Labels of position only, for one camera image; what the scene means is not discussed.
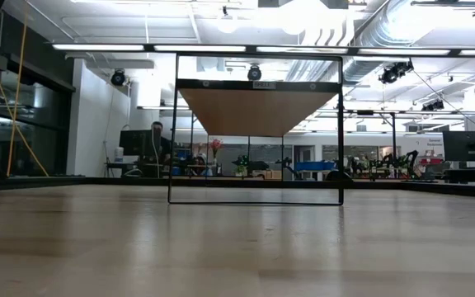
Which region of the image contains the pink flower bouquet vase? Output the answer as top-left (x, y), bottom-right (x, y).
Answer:
top-left (209, 138), bottom-right (224, 167)

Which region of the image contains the brown cardboard box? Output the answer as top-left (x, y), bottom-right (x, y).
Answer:
top-left (257, 169), bottom-right (283, 181)

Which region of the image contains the blue plastic bin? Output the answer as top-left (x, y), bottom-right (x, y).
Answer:
top-left (294, 161), bottom-right (338, 172)

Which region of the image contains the person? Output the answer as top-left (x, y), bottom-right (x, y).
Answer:
top-left (150, 120), bottom-right (172, 166)

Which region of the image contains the black computer monitor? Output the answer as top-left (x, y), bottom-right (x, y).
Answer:
top-left (119, 129), bottom-right (163, 158)
top-left (442, 130), bottom-right (475, 163)

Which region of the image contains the dark office desk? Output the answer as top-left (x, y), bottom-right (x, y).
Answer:
top-left (105, 162), bottom-right (168, 179)
top-left (442, 167), bottom-right (475, 186)

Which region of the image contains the black metal frame shelf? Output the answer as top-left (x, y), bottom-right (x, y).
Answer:
top-left (167, 51), bottom-right (345, 206)

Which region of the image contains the black cable reel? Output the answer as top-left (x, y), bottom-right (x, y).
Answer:
top-left (110, 68), bottom-right (127, 87)
top-left (378, 59), bottom-right (415, 86)
top-left (247, 64), bottom-right (263, 83)
top-left (421, 99), bottom-right (445, 112)

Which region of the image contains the black metal table frame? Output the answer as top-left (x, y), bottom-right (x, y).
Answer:
top-left (0, 175), bottom-right (475, 200)

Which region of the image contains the black background station frame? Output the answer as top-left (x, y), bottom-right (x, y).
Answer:
top-left (344, 109), bottom-right (398, 179)

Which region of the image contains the silver spiral ventilation duct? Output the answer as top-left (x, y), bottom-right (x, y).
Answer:
top-left (342, 0), bottom-right (432, 86)

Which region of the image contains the thin black overhead cable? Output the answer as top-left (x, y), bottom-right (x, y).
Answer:
top-left (410, 68), bottom-right (475, 134)

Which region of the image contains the yellow reel cord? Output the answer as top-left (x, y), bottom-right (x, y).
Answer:
top-left (0, 39), bottom-right (50, 178)

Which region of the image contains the yellow hanging cord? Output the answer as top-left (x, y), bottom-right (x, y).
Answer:
top-left (6, 0), bottom-right (31, 177)

